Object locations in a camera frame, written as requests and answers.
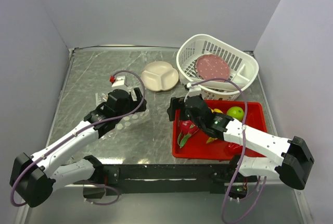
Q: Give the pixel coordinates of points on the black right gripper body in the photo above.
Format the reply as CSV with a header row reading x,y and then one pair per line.
x,y
201,123

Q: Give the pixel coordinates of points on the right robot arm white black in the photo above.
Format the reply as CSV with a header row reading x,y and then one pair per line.
x,y
290,159

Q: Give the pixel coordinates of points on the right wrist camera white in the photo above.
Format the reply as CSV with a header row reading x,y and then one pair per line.
x,y
192,90

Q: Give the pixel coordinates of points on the beige divided plate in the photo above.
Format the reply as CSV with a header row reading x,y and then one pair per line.
x,y
159,76

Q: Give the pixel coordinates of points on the white plastic basket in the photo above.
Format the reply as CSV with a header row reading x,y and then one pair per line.
x,y
243,67

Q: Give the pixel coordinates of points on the pink dragon fruit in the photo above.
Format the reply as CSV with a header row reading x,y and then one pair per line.
x,y
187,130

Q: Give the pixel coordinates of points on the green apple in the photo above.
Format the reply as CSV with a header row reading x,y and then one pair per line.
x,y
236,112

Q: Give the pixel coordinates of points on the yellow banana bunch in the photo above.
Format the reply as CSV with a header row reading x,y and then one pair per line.
x,y
210,139

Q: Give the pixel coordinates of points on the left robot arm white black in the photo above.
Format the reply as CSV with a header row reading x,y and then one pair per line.
x,y
33,178

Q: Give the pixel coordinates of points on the pink dotted plate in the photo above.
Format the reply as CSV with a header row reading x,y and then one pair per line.
x,y
210,66

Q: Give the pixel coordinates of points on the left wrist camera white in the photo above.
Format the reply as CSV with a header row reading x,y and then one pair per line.
x,y
118,82

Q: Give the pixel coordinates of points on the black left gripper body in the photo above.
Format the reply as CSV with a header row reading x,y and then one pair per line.
x,y
131,105

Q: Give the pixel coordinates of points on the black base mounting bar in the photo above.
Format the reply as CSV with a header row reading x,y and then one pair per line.
x,y
172,178

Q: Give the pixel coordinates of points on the red plastic tray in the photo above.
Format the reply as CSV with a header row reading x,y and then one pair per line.
x,y
196,147

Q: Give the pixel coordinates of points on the red bell pepper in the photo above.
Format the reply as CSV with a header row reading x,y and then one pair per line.
x,y
233,149

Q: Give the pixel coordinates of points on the clear dotted zip top bag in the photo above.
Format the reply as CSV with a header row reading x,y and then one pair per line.
x,y
142,114

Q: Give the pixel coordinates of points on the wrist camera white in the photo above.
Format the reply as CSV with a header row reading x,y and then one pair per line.
x,y
192,90
118,82

